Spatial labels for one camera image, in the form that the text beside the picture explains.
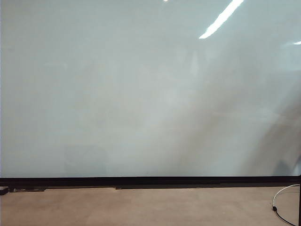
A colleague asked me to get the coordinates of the white glass whiteboard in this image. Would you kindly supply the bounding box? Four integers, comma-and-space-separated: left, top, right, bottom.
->
0, 0, 301, 178

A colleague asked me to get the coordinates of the black whiteboard frame rail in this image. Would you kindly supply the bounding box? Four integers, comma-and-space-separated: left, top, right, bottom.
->
0, 175, 301, 193

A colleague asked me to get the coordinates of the white power cable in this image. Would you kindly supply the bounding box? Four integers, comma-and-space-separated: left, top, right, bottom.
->
271, 184, 301, 226

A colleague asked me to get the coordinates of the black vertical stand post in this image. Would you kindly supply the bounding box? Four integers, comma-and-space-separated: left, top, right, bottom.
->
298, 174, 301, 226

